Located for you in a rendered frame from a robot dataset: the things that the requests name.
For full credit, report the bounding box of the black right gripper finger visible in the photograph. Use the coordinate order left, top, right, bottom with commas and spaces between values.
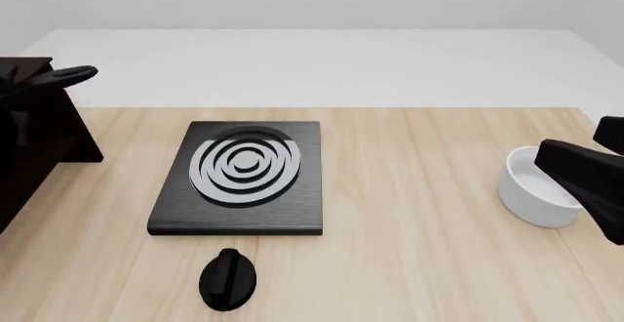
534, 138, 624, 247
592, 115, 624, 156

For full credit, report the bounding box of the black frying pan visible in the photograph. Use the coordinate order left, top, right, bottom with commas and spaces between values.
19, 64, 99, 91

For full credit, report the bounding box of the white round bowl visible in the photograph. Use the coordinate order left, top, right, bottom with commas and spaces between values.
497, 144, 586, 229

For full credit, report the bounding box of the round black stove knob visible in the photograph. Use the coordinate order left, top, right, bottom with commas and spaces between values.
198, 247, 258, 311

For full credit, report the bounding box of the flat black stove plate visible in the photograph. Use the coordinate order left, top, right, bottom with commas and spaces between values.
146, 120, 326, 237

